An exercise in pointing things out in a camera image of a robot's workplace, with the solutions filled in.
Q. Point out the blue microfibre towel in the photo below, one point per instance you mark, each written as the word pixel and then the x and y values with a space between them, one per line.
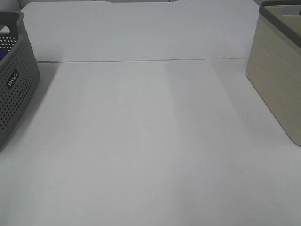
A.
pixel 3 53

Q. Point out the beige storage bin grey rim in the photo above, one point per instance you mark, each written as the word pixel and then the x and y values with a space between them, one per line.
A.
pixel 274 64

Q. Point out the grey perforated plastic basket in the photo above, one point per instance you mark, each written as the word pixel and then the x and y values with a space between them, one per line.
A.
pixel 19 73

